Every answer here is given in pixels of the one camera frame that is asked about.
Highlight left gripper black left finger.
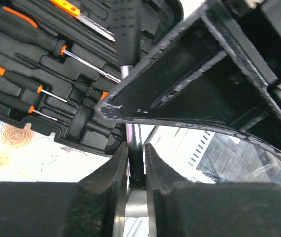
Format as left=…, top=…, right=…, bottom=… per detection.
left=77, top=142, right=128, bottom=237

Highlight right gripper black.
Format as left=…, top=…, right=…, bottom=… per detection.
left=223, top=0, right=281, bottom=108

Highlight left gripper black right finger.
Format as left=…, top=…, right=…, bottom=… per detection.
left=145, top=143, right=187, bottom=237

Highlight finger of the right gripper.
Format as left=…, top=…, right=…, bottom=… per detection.
left=95, top=0, right=281, bottom=159

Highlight thin black precision screwdriver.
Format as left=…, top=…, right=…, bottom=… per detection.
left=0, top=91, right=58, bottom=121

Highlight black plastic tool case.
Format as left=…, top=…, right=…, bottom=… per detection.
left=0, top=0, right=184, bottom=158

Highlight small orange precision screwdriver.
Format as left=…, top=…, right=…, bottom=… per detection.
left=50, top=0, right=115, bottom=42

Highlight small black orange screwdriver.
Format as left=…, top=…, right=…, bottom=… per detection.
left=0, top=66, right=67, bottom=103

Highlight black orange screwdriver large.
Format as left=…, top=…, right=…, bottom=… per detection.
left=0, top=5, right=121, bottom=83

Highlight aluminium frame rail front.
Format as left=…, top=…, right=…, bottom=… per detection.
left=142, top=125, right=281, bottom=237

